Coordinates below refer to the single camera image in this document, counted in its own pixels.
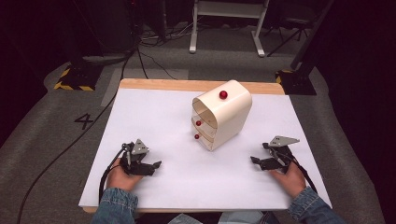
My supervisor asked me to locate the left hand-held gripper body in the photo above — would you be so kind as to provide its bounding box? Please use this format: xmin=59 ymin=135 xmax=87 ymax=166
xmin=120 ymin=138 xmax=151 ymax=176

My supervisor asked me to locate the white table mat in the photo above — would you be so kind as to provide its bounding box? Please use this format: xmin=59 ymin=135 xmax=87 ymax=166
xmin=78 ymin=88 xmax=332 ymax=210

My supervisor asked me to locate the black tripod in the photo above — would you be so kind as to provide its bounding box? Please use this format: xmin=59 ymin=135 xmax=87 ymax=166
xmin=265 ymin=12 xmax=312 ymax=58

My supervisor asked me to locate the person's left hand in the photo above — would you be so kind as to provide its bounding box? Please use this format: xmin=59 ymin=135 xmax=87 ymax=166
xmin=106 ymin=158 xmax=145 ymax=192

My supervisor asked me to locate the long black floor cable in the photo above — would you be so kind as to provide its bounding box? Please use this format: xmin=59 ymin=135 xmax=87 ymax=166
xmin=16 ymin=46 xmax=139 ymax=224

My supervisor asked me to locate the black slanted stand with base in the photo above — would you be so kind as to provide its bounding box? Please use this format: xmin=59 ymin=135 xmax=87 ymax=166
xmin=275 ymin=0 xmax=335 ymax=96

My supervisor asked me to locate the person's right hand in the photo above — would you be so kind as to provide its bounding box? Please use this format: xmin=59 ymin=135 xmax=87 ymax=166
xmin=268 ymin=161 xmax=307 ymax=199

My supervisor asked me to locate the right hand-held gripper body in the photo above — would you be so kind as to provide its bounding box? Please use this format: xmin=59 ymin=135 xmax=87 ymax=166
xmin=262 ymin=135 xmax=302 ymax=175

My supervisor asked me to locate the black stand with striped base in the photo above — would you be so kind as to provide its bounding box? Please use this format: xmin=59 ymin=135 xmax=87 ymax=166
xmin=52 ymin=0 xmax=106 ymax=92

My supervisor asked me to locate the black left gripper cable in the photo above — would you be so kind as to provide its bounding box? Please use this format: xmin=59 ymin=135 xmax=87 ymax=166
xmin=98 ymin=143 xmax=132 ymax=203

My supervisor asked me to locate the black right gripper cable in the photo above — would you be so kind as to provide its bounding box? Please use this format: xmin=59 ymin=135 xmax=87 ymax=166
xmin=281 ymin=152 xmax=318 ymax=194

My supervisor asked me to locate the cream drawer cabinet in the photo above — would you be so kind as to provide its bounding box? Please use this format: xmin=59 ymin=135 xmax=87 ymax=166
xmin=191 ymin=78 xmax=253 ymax=153

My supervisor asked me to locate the cream drawer with red knob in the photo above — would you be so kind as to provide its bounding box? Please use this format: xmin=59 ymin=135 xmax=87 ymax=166
xmin=193 ymin=129 xmax=216 ymax=152
xmin=191 ymin=115 xmax=218 ymax=138

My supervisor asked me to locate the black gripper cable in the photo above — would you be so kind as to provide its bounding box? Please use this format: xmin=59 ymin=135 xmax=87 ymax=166
xmin=98 ymin=143 xmax=132 ymax=203
xmin=281 ymin=152 xmax=318 ymax=194

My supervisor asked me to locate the white table frame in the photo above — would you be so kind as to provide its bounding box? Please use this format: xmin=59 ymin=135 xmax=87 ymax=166
xmin=189 ymin=0 xmax=271 ymax=59

